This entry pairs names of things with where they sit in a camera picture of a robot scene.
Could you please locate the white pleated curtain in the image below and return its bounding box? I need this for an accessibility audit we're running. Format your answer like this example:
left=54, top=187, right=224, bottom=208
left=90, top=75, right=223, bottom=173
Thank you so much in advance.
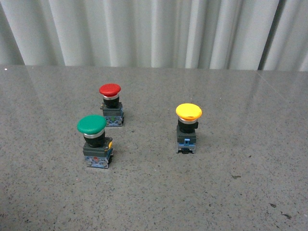
left=0, top=0, right=308, bottom=71

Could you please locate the green mushroom push button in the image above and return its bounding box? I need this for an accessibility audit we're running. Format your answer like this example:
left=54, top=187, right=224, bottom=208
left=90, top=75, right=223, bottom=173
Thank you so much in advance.
left=77, top=115, right=113, bottom=168

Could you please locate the red mushroom push button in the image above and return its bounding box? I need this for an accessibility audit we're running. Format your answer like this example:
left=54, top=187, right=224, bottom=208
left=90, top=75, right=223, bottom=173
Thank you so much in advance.
left=99, top=83, right=124, bottom=127

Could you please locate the yellow mushroom push button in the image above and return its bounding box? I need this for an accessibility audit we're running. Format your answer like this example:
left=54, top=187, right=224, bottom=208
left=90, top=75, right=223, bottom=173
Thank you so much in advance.
left=176, top=103, right=203, bottom=154

